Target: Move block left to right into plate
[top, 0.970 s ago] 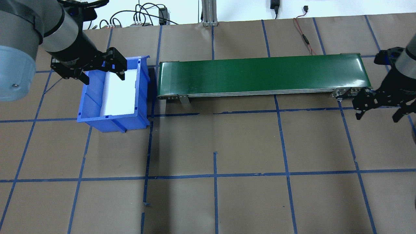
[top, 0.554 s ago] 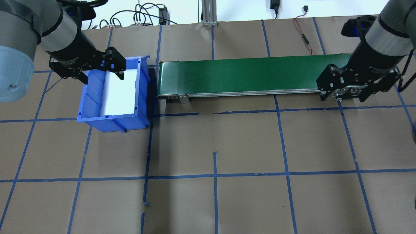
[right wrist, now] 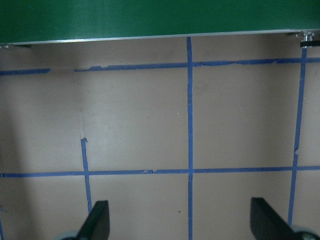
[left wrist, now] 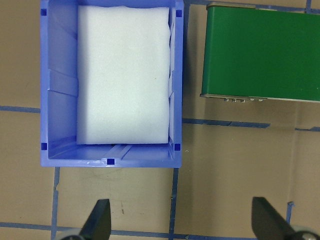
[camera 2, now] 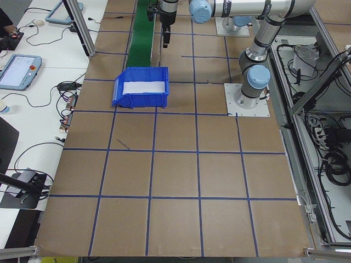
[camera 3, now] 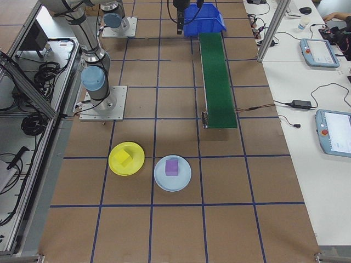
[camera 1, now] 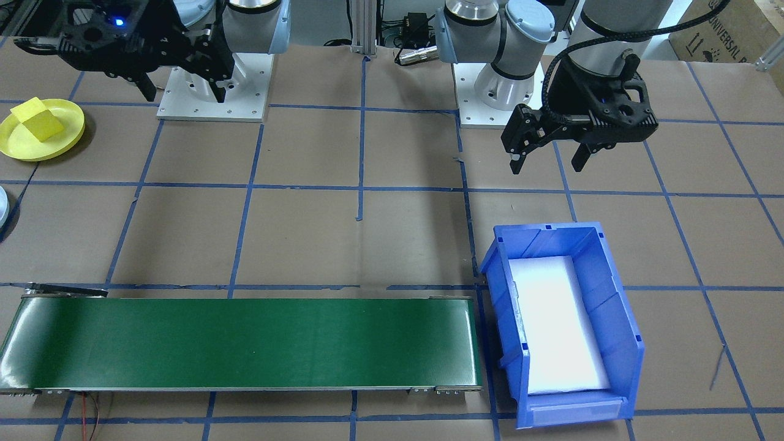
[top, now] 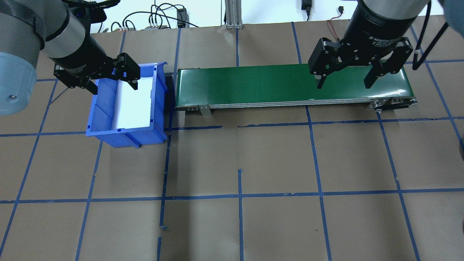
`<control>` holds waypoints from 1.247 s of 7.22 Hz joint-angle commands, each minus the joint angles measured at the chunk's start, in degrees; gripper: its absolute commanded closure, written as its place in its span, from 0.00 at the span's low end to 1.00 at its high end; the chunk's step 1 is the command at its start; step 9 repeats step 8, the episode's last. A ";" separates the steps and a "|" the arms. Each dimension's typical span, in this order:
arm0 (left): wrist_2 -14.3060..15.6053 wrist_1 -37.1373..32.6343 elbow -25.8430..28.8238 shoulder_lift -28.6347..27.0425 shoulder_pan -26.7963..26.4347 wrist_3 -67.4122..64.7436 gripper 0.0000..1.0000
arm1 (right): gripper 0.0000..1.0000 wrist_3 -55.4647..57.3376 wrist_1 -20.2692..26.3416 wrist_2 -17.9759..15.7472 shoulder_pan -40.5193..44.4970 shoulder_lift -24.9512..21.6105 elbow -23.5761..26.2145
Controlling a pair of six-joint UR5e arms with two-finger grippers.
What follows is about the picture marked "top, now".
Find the thin red wire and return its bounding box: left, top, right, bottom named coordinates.
left=327, top=7, right=354, bottom=40

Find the black looped cable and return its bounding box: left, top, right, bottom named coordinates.
left=111, top=3, right=199, bottom=31

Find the green conveyor belt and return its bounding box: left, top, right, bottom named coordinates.
left=175, top=59, right=418, bottom=116

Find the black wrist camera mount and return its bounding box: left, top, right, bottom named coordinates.
left=62, top=0, right=121, bottom=23

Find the blue plastic storage bin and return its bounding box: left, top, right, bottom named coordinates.
left=86, top=62, right=169, bottom=148

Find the white foam liner sheet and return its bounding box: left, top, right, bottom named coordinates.
left=111, top=78, right=153, bottom=130

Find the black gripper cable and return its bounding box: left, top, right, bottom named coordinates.
left=411, top=0, right=450, bottom=71

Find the aluminium profile post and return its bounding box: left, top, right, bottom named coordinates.
left=225, top=0, right=244, bottom=29

